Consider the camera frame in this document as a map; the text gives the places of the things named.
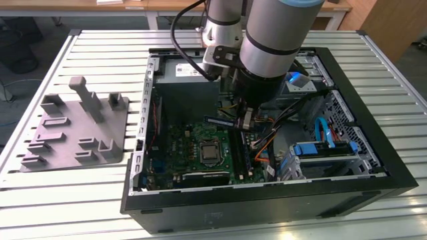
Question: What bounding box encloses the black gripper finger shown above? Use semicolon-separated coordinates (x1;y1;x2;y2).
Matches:
233;99;260;132

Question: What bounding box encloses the green RAM stick white label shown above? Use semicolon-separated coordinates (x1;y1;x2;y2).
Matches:
203;114;235;127

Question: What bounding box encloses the black RAM slot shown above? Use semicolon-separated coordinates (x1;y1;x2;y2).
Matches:
229;128;244;180

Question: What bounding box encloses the metal CPU socket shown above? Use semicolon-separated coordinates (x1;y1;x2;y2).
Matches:
196;138;224;167

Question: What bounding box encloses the silver CPU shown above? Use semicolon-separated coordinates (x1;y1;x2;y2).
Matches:
199;144;220;161

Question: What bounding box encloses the grey power supply unit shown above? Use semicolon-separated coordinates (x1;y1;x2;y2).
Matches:
153;58;221;126

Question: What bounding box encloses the green motherboard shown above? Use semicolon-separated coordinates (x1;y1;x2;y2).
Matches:
143;119;268;191

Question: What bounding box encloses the metal drive cage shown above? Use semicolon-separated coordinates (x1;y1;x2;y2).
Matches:
279;53;335;110

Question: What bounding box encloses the hard disk in blue carrier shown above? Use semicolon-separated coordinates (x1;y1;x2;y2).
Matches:
288;140;360;158

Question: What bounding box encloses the black graphics card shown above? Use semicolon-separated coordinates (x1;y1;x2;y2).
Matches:
172;169;232;188

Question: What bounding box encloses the metal disk bay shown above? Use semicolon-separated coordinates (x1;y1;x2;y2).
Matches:
276;142;389;182

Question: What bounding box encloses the black PC case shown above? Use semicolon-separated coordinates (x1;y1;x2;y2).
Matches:
119;46;420;235

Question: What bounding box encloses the wooden cabinet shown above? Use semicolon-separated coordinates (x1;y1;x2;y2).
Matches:
339;0;427;63

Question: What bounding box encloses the grey parts rack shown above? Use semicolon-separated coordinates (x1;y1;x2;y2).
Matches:
18;75;131;173

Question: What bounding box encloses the wooden desk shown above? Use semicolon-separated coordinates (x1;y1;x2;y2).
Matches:
0;0;353;31

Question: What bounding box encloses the black bin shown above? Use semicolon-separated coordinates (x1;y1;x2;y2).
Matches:
0;16;44;75

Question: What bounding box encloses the orange wire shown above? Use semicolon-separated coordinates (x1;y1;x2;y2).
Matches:
255;138;276;165

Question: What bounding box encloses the black cable bundle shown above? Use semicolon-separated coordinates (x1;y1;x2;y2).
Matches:
252;88;335;151

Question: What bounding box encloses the white wrist camera black plate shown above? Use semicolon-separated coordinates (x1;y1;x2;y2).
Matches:
201;44;241;76

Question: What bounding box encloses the red wire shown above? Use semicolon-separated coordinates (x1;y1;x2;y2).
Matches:
148;99;160;148

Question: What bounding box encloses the blue flat data cable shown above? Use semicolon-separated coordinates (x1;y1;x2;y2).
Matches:
313;116;336;148

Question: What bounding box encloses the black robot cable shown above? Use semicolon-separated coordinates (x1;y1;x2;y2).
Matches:
169;0;221;81

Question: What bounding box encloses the white floor cable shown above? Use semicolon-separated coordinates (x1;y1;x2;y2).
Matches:
0;78;44;101

